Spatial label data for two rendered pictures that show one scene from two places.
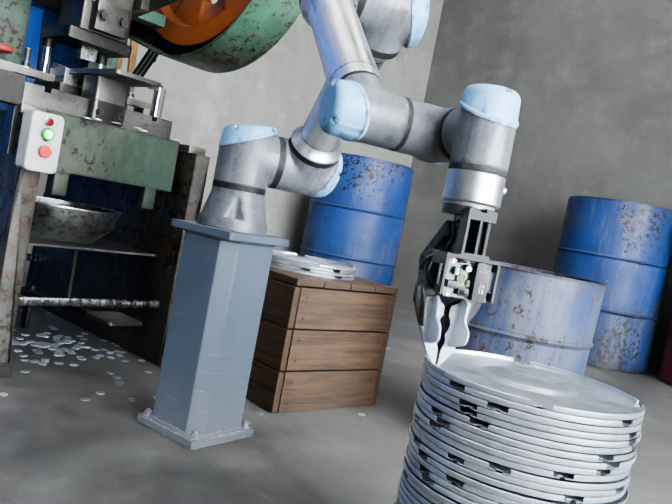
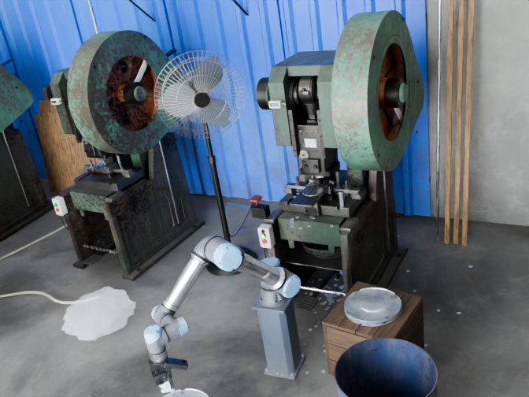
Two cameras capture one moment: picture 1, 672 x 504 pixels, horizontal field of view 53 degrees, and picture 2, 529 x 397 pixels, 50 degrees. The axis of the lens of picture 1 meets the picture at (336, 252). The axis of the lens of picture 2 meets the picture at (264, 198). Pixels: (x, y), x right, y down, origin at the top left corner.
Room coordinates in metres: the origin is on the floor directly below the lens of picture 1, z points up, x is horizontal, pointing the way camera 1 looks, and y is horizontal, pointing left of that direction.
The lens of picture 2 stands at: (1.14, -2.24, 2.17)
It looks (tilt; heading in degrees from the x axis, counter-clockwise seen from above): 25 degrees down; 82
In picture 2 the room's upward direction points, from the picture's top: 9 degrees counter-clockwise
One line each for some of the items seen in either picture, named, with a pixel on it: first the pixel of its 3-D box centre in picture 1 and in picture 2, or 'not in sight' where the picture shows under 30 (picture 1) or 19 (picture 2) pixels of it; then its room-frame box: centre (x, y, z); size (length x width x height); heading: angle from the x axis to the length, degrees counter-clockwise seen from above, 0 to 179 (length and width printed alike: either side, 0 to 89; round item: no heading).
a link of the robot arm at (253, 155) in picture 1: (248, 154); (270, 272); (1.47, 0.23, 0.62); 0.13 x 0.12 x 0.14; 113
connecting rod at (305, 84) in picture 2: not in sight; (312, 103); (1.94, 0.81, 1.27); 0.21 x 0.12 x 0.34; 50
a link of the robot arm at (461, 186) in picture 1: (475, 192); (158, 354); (0.87, -0.16, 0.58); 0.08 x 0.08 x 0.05
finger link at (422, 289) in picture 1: (432, 293); not in sight; (0.89, -0.14, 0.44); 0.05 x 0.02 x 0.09; 99
